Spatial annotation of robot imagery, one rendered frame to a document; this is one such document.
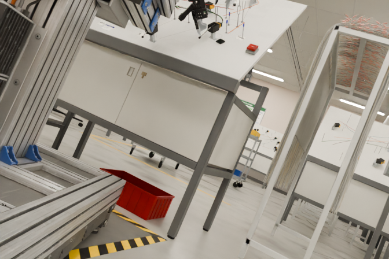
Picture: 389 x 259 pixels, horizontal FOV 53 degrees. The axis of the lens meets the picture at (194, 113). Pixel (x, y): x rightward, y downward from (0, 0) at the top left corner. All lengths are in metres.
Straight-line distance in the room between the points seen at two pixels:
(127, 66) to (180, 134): 0.54
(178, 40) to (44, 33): 1.21
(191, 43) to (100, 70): 0.56
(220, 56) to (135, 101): 0.54
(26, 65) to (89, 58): 1.27
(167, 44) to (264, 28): 0.62
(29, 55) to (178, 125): 1.05
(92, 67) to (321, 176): 3.16
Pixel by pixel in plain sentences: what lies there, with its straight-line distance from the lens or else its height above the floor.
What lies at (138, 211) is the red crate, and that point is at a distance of 2.21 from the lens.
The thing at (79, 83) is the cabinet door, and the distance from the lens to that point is 2.46.
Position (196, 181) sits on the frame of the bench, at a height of 0.31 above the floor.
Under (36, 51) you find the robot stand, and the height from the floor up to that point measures 0.56.
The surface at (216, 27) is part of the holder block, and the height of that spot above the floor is 1.14.
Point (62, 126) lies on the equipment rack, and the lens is 2.96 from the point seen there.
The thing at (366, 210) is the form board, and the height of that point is 0.53.
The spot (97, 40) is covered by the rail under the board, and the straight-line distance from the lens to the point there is 2.43.
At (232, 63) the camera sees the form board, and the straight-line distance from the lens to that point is 2.12.
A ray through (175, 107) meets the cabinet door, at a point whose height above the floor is 0.62.
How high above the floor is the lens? 0.51
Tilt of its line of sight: 3 degrees up
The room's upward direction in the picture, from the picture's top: 24 degrees clockwise
